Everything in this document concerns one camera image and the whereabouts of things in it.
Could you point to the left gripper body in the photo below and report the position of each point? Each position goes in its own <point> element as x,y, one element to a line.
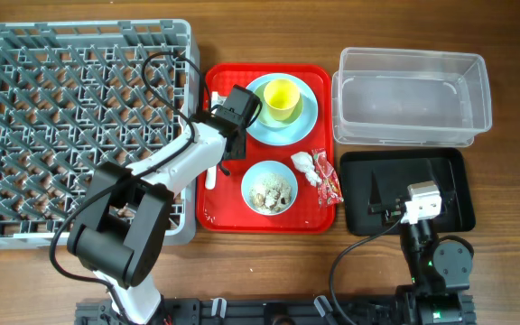
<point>242,153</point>

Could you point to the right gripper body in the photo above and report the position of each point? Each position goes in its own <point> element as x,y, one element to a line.
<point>391,215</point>

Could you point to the white plastic spoon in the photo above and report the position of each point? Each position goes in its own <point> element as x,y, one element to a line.
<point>211,178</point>

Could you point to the light blue food bowl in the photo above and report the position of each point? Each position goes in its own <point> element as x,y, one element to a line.
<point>267,167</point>

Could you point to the red snack wrapper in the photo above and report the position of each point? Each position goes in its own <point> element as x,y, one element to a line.
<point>329,191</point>

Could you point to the food scraps and rice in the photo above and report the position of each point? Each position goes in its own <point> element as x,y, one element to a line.
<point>270,193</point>

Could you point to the white napkin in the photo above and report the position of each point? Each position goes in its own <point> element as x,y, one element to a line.
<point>303,163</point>

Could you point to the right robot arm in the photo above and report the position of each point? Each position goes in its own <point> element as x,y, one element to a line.
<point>439,266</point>

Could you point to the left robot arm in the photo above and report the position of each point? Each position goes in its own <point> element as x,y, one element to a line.
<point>119,234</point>

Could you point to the grey plastic dishwasher rack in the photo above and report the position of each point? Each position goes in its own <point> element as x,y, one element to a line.
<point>74,95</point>

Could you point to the black plastic tray bin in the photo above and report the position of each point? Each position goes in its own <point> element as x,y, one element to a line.
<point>395,171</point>

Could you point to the light green small bowl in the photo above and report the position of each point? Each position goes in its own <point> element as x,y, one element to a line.
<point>267,120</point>

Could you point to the red plastic tray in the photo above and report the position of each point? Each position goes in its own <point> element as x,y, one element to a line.
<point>223,209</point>

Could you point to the yellow plastic cup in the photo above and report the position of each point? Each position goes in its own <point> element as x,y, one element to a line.
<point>282,97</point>

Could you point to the light blue plate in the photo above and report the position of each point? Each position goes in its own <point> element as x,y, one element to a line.
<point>300,128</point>

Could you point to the clear plastic bin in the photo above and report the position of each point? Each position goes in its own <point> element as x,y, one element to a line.
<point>410,97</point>

